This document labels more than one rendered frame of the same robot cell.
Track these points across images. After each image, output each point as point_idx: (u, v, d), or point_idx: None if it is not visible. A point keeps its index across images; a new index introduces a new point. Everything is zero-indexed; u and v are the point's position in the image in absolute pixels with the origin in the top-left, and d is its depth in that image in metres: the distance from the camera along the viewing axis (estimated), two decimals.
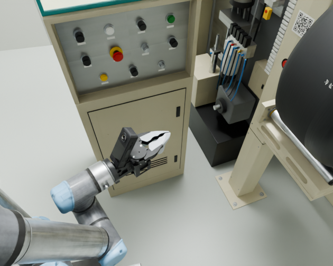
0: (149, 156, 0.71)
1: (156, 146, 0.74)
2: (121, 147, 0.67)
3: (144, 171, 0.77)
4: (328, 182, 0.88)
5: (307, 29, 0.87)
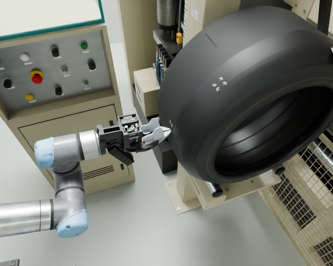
0: None
1: (145, 131, 0.78)
2: None
3: (128, 115, 0.71)
4: (211, 192, 0.97)
5: None
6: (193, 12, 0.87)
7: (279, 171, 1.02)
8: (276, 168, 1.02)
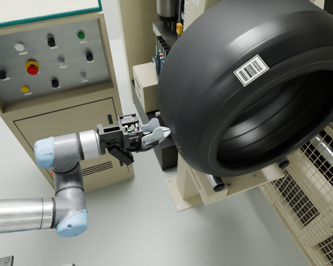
0: None
1: None
2: None
3: (128, 115, 0.71)
4: (213, 186, 0.93)
5: None
6: None
7: (284, 164, 0.98)
8: (281, 160, 0.98)
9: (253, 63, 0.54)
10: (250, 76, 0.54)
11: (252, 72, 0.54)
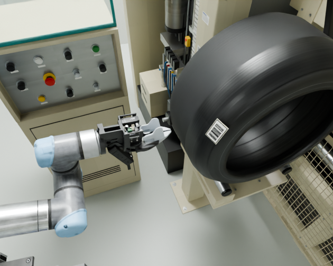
0: None
1: None
2: None
3: (128, 115, 0.71)
4: (223, 189, 0.99)
5: None
6: (204, 18, 0.90)
7: (289, 169, 1.04)
8: (287, 165, 1.05)
9: (216, 126, 0.67)
10: (217, 136, 0.68)
11: (218, 133, 0.67)
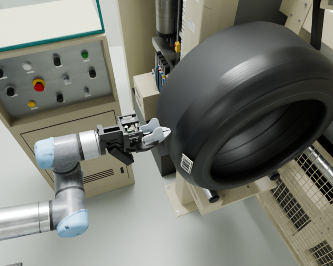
0: None
1: (145, 131, 0.78)
2: None
3: (128, 115, 0.71)
4: (207, 199, 1.01)
5: None
6: (190, 25, 0.90)
7: (272, 179, 1.05)
8: (269, 176, 1.06)
9: (184, 160, 0.74)
10: (188, 168, 0.75)
11: (187, 165, 0.74)
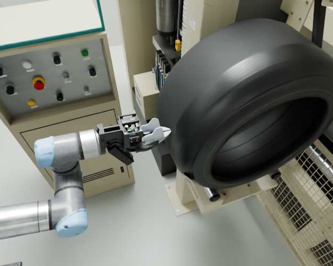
0: None
1: None
2: None
3: (128, 115, 0.71)
4: None
5: None
6: (191, 23, 0.90)
7: (273, 179, 1.06)
8: (269, 176, 1.07)
9: (185, 177, 0.83)
10: (191, 183, 0.83)
11: (190, 181, 0.83)
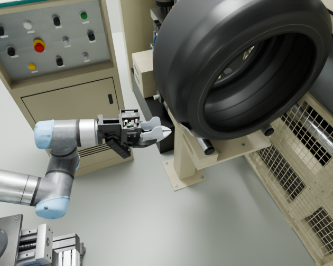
0: None
1: (146, 127, 0.78)
2: None
3: (130, 110, 0.72)
4: (203, 150, 1.03)
5: None
6: None
7: (268, 131, 1.07)
8: (266, 128, 1.08)
9: (183, 127, 0.89)
10: (189, 132, 0.89)
11: (187, 131, 0.89)
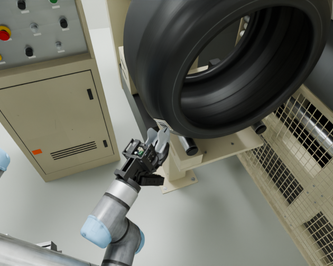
0: None
1: None
2: None
3: (128, 144, 0.70)
4: (185, 149, 0.90)
5: None
6: None
7: (260, 129, 0.95)
8: (258, 125, 0.95)
9: (159, 122, 0.76)
10: (167, 127, 0.77)
11: (165, 125, 0.76)
